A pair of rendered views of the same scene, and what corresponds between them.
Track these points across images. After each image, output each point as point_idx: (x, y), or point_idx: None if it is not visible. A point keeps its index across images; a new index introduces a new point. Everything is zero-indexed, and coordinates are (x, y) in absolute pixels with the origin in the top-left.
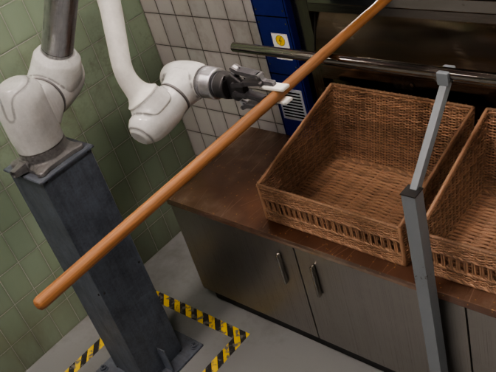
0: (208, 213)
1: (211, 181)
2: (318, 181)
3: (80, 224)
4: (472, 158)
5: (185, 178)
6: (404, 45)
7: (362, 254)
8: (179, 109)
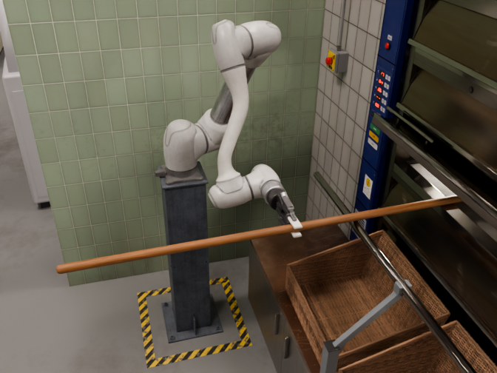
0: (259, 260)
1: (279, 241)
2: (336, 286)
3: (177, 222)
4: (422, 346)
5: (191, 248)
6: (432, 240)
7: (313, 354)
8: (243, 197)
